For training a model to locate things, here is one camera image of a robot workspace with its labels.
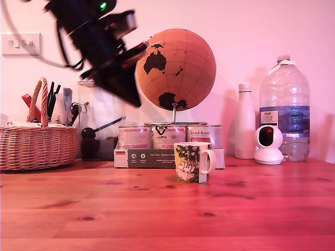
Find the tin can black triangle mark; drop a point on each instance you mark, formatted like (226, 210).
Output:
(168, 138)

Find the white wall light switch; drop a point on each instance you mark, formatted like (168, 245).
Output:
(21, 49)

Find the clear plastic storage container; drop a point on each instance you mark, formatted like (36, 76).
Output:
(104, 115)

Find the large clear water bottle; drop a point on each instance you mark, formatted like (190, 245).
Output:
(284, 91)

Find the red packet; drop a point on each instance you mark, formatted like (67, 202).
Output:
(26, 100)

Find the small white round camera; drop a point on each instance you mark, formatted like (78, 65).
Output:
(275, 138)

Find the white metal bottle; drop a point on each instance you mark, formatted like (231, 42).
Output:
(245, 130)

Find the dark cardboard can tray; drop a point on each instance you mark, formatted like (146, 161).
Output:
(142, 158)

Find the white papers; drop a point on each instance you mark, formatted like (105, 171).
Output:
(22, 124)

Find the floral print mug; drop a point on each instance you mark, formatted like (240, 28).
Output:
(189, 157)

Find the tin can pink label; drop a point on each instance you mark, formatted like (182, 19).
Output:
(134, 138)

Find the tin can script lettering label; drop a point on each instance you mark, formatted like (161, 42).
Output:
(202, 134)

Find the blue and white tool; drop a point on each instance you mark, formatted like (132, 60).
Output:
(68, 92)

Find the cork globe on metal stand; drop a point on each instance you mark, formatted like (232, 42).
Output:
(183, 68)

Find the black pen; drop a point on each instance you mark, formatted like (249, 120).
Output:
(57, 90)
(50, 96)

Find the black coffee scoop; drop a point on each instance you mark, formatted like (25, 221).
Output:
(89, 133)

